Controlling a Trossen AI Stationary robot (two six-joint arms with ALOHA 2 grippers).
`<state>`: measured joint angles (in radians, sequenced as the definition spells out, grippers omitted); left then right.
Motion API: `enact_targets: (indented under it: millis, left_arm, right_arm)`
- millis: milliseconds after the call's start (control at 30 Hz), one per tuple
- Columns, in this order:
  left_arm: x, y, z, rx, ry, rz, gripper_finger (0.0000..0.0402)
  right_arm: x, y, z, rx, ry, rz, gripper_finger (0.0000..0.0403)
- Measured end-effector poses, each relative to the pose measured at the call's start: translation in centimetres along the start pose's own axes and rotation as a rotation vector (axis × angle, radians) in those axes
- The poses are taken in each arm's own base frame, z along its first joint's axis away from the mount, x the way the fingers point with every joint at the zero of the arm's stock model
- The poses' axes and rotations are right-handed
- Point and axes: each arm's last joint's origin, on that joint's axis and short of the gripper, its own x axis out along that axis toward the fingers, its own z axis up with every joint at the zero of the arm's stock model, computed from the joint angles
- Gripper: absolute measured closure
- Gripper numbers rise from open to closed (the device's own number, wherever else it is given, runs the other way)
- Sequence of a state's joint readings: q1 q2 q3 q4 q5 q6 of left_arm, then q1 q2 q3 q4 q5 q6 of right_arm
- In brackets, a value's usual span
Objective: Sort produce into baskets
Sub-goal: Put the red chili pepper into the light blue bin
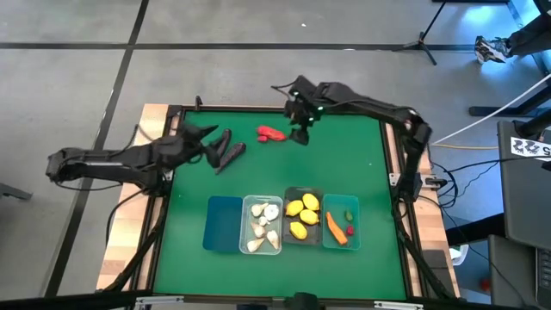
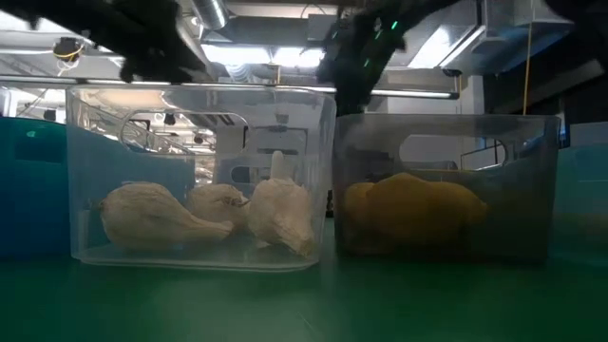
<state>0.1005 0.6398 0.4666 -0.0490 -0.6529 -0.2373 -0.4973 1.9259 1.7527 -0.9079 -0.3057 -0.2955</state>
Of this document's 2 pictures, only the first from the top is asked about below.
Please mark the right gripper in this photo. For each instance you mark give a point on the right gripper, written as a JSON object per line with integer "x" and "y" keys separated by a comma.
{"x": 299, "y": 114}

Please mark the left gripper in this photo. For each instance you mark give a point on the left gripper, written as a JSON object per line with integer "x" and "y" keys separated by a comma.
{"x": 185, "y": 146}

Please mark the long red pepper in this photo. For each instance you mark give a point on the long red pepper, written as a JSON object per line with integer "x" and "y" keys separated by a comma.
{"x": 273, "y": 134}

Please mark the short red pepper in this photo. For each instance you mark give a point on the short red pepper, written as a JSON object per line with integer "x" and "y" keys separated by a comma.
{"x": 262, "y": 139}

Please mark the white garlic bulb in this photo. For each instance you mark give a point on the white garlic bulb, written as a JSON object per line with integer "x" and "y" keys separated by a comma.
{"x": 271, "y": 212}

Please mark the small garlic clove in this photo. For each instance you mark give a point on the small garlic clove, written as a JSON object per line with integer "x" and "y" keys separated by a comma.
{"x": 263, "y": 221}

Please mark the small green pepper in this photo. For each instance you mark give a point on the small green pepper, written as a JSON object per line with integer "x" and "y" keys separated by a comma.
{"x": 348, "y": 215}

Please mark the orange carrot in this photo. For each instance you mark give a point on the orange carrot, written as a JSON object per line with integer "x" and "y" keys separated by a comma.
{"x": 336, "y": 230}

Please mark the small round red pepper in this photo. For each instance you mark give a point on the small round red pepper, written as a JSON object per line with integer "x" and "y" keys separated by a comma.
{"x": 350, "y": 230}

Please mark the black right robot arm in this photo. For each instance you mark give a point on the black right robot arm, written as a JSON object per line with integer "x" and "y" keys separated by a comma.
{"x": 379, "y": 109}

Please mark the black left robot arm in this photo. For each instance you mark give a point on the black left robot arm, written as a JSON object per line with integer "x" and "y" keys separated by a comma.
{"x": 107, "y": 165}

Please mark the smoky grey plastic basket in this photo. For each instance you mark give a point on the smoky grey plastic basket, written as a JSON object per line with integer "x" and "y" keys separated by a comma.
{"x": 292, "y": 191}

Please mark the teal translucent plastic basket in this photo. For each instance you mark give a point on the teal translucent plastic basket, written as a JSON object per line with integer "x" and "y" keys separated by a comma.
{"x": 331, "y": 202}

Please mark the blue plastic basket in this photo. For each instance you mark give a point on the blue plastic basket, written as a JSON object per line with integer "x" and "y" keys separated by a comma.
{"x": 221, "y": 224}

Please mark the clear plastic basket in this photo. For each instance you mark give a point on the clear plastic basket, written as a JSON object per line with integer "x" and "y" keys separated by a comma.
{"x": 243, "y": 224}

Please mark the black tripod stand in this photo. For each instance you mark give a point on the black tripod stand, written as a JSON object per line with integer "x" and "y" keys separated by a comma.
{"x": 421, "y": 42}

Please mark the black blurred object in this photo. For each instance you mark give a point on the black blurred object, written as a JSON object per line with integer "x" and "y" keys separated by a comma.
{"x": 306, "y": 301}

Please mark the black stand foot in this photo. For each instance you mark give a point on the black stand foot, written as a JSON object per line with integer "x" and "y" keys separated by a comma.
{"x": 486, "y": 111}

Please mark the white cup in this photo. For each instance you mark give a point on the white cup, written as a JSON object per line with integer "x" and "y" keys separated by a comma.
{"x": 459, "y": 255}

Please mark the grey floor object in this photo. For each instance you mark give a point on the grey floor object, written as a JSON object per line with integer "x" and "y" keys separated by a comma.
{"x": 13, "y": 191}

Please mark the person's shoe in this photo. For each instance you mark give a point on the person's shoe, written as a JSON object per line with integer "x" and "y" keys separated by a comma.
{"x": 490, "y": 49}

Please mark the black rig crossbar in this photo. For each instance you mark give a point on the black rig crossbar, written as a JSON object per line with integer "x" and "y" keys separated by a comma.
{"x": 64, "y": 301}

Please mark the white marker tag paper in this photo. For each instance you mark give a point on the white marker tag paper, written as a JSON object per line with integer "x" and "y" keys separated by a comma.
{"x": 529, "y": 147}

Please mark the black cart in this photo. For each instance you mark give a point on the black cart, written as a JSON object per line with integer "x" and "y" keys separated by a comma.
{"x": 525, "y": 198}

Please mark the small red object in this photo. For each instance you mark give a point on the small red object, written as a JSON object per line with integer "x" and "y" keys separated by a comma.
{"x": 486, "y": 285}

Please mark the person's leg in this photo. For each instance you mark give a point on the person's leg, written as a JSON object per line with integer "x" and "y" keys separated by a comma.
{"x": 529, "y": 36}

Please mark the black keyboard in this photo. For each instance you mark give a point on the black keyboard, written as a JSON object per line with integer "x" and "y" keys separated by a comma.
{"x": 544, "y": 275}

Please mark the black frame clamp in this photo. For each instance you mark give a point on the black frame clamp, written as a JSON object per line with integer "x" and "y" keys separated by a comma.
{"x": 198, "y": 103}

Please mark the black rig post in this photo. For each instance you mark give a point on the black rig post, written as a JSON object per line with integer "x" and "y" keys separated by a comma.
{"x": 424, "y": 262}
{"x": 138, "y": 254}

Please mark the aluminium extrusion bracket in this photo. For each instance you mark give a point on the aluminium extrusion bracket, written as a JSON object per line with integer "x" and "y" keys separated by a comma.
{"x": 159, "y": 300}
{"x": 398, "y": 305}

